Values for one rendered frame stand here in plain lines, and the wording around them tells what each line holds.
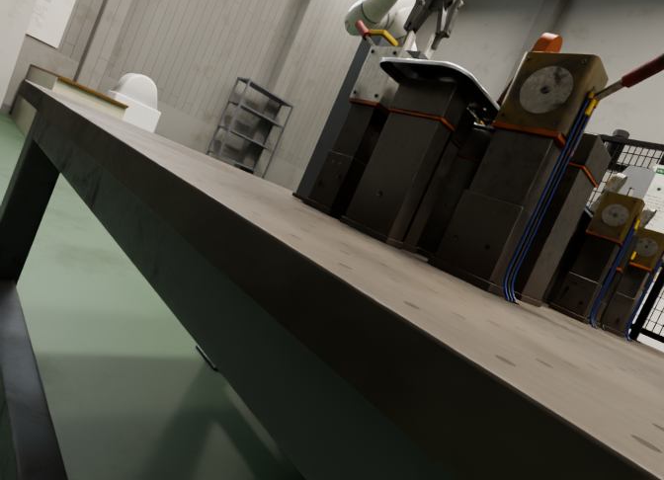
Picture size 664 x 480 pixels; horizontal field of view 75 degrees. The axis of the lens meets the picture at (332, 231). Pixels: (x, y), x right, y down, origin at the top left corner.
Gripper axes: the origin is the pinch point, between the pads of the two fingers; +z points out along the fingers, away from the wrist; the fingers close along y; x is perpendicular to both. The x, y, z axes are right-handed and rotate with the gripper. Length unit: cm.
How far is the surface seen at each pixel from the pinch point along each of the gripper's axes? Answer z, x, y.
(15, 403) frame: 97, -66, 0
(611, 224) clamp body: 24, 30, 57
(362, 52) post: 10.6, -16.1, -4.1
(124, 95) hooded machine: 30, 214, -579
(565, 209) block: 31, -12, 52
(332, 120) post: 28.8, -16.0, -4.2
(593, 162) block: 21, -11, 53
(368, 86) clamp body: 22.7, -28.8, 11.7
